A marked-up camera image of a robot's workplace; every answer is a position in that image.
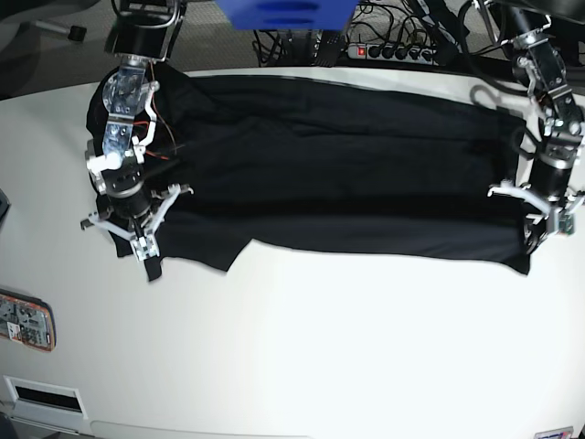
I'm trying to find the sticker card at bottom edge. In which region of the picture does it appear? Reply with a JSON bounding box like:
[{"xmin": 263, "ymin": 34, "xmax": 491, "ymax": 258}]
[{"xmin": 534, "ymin": 426, "xmax": 574, "ymax": 439}]

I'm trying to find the black chair caster wheel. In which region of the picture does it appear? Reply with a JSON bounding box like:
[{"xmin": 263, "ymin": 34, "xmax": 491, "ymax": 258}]
[{"xmin": 68, "ymin": 26, "xmax": 87, "ymax": 42}]

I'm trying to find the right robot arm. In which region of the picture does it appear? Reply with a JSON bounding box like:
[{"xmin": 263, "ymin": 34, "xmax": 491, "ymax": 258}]
[{"xmin": 81, "ymin": 1, "xmax": 187, "ymax": 250}]

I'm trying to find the black remote control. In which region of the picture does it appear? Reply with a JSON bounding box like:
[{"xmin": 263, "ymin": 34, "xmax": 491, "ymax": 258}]
[{"xmin": 314, "ymin": 30, "xmax": 346, "ymax": 68}]

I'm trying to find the white table cable grommet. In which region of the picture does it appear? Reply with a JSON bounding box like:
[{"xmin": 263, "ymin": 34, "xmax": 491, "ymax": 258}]
[{"xmin": 3, "ymin": 375, "xmax": 88, "ymax": 419}]

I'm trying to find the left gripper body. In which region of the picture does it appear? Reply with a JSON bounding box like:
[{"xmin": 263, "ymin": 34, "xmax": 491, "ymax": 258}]
[{"xmin": 522, "ymin": 153, "xmax": 577, "ymax": 208}]

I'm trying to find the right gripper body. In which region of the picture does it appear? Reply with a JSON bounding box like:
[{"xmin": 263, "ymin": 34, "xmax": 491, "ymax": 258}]
[{"xmin": 93, "ymin": 168, "xmax": 160, "ymax": 233}]

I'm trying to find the black power adapter brick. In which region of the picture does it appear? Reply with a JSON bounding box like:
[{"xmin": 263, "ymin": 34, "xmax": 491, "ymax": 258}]
[{"xmin": 426, "ymin": 0, "xmax": 469, "ymax": 43}]

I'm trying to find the black T-shirt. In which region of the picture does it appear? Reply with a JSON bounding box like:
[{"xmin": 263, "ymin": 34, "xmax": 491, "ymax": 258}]
[{"xmin": 96, "ymin": 65, "xmax": 530, "ymax": 280}]

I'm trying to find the dark device at left edge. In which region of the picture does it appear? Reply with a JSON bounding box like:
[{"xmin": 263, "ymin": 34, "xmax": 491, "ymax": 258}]
[{"xmin": 0, "ymin": 190, "xmax": 10, "ymax": 225}]

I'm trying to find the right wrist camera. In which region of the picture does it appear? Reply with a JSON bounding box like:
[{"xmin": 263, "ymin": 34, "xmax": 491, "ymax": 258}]
[{"xmin": 130, "ymin": 234, "xmax": 160, "ymax": 262}]

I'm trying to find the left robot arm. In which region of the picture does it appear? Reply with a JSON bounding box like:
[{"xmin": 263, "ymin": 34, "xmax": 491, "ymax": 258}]
[{"xmin": 460, "ymin": 4, "xmax": 584, "ymax": 235}]

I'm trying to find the white power strip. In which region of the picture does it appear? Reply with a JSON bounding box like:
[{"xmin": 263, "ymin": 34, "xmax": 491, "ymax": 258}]
[{"xmin": 346, "ymin": 43, "xmax": 437, "ymax": 66}]

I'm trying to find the blue plastic bin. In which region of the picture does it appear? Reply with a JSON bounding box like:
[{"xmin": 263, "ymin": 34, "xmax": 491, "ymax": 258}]
[{"xmin": 216, "ymin": 0, "xmax": 358, "ymax": 30}]

